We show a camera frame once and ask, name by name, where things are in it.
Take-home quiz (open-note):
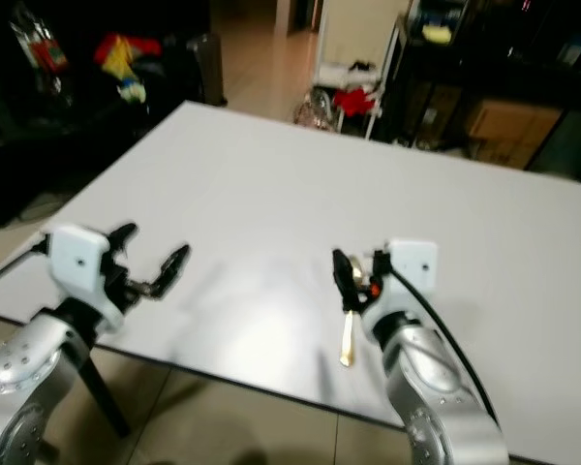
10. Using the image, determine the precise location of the gold metal spoon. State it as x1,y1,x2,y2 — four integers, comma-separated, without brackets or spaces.
337,254,362,368

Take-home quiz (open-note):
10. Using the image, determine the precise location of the black table leg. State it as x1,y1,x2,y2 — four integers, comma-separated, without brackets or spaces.
81,346,134,440

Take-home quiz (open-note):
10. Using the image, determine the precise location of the black sofa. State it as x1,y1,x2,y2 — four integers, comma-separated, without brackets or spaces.
0,0,229,230

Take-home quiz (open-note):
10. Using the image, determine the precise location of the red cloth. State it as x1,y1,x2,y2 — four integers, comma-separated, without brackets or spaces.
331,85,378,120

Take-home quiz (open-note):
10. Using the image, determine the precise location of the red and yellow toy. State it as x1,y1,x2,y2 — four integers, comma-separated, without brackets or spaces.
93,31,163,106

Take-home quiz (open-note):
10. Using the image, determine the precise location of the white metal rack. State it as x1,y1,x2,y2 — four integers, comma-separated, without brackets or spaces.
308,12,410,142

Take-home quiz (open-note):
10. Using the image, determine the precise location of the shiny bag with red print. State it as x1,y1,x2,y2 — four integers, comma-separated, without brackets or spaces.
11,3,71,80

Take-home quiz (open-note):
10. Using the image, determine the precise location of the brown cardboard box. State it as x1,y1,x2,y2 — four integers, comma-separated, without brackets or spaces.
464,96,569,169

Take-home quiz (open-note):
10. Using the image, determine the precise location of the yellow object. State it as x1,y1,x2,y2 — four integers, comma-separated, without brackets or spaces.
420,21,457,46

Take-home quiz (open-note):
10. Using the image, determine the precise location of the black shelf unit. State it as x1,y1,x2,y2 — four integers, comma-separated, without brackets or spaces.
385,0,581,187

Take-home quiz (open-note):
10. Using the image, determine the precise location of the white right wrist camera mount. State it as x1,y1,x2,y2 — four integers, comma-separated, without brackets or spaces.
386,238,440,313

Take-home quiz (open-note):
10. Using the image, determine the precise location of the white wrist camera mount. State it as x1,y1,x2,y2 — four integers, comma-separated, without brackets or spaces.
386,238,440,313
43,224,114,336

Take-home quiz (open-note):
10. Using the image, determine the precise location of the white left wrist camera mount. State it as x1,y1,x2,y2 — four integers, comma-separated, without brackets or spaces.
43,224,114,336

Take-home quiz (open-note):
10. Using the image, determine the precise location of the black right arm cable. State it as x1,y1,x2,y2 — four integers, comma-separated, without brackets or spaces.
388,268,502,429

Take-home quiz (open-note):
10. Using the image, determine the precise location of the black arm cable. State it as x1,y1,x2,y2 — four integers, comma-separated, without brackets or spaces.
388,268,502,429
0,242,51,294

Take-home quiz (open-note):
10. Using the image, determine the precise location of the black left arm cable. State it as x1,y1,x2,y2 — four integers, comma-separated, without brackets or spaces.
0,242,51,294

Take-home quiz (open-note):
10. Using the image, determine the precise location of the metal wire basket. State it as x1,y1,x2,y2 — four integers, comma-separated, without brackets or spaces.
291,87,336,130

